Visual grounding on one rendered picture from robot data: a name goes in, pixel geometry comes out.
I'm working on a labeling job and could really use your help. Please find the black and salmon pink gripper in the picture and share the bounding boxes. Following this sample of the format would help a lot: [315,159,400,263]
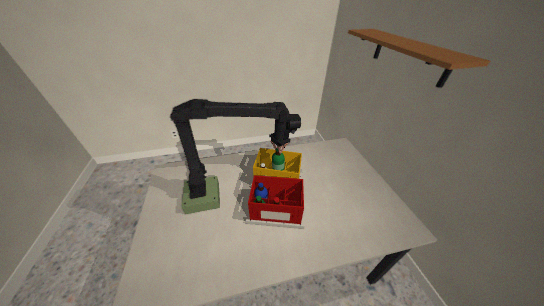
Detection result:
[269,130,290,154]

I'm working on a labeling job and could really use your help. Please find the red bottle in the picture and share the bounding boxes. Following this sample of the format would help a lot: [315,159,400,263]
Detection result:
[271,197,283,205]

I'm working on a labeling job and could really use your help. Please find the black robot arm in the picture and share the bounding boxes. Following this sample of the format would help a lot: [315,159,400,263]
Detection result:
[170,99,301,199]

